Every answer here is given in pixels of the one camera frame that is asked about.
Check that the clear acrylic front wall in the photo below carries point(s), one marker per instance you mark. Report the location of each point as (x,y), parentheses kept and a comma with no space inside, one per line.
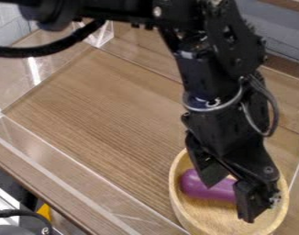
(81,195)

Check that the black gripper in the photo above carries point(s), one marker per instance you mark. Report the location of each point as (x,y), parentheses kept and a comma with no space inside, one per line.
(231,110)

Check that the brown wooden bowl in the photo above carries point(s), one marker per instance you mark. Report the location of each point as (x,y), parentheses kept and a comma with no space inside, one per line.
(209,217)

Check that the clear acrylic corner bracket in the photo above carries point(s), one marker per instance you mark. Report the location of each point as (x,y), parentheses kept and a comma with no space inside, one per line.
(98,38)

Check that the purple toy eggplant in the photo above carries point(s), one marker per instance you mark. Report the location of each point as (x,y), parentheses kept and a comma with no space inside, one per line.
(193,187)

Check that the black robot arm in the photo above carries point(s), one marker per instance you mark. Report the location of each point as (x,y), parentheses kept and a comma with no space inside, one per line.
(149,14)

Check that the black yellow device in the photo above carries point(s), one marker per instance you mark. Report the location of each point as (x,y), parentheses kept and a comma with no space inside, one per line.
(28,213)

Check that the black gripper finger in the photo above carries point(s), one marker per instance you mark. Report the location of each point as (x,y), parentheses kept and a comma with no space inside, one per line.
(253,198)

